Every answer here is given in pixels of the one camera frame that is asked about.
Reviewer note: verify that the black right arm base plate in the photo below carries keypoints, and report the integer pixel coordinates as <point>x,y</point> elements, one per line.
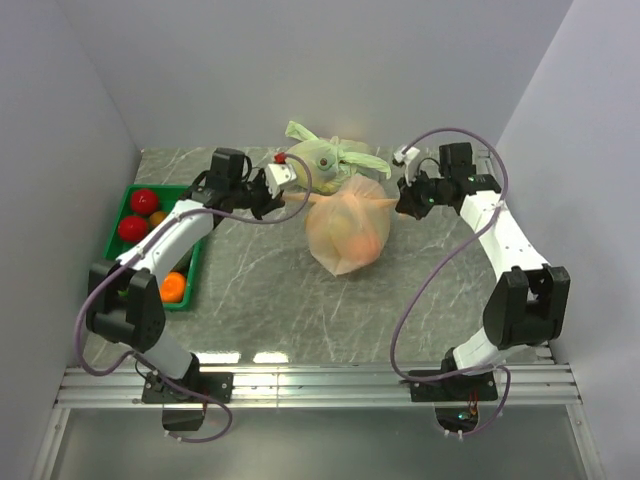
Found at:
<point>460,388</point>

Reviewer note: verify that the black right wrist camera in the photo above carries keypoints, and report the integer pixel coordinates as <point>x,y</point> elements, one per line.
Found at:
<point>456,160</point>

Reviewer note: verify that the green tied plastic bag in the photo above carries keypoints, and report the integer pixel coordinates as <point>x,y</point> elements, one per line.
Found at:
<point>333,161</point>

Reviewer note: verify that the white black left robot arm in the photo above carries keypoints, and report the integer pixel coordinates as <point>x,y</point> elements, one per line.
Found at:
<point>124,304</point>

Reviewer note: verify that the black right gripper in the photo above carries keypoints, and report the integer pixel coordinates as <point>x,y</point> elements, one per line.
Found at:
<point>411,188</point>

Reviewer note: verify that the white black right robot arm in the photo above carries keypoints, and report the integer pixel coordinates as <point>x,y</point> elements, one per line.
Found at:
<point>528,303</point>

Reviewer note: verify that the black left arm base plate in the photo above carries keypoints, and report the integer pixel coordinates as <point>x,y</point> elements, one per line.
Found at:
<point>216,385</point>

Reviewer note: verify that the red fake apple lower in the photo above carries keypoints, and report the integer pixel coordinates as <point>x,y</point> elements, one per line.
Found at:
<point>132,229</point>

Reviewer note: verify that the red fake apple left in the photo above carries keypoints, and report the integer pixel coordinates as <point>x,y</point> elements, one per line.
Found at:
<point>144,202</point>

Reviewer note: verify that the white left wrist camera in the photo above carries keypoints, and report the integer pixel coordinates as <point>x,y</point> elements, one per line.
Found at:
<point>279,177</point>

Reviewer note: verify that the aluminium mounting rail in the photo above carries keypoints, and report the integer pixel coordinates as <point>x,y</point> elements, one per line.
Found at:
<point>332,386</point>

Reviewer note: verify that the red fake apple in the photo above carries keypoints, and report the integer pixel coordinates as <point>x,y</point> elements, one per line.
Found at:
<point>132,229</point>
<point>144,202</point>

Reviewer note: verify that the fake orange in tray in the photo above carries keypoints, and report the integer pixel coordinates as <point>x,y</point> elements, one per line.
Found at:
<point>173,288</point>

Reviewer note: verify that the orange banana-print plastic bag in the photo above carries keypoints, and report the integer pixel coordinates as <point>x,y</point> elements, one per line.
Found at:
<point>348,230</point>

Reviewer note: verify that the small brown-orange fake fruit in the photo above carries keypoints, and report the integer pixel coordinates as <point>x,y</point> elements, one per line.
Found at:
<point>157,218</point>

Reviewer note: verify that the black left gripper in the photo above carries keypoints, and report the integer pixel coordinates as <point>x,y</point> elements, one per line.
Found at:
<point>272,203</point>

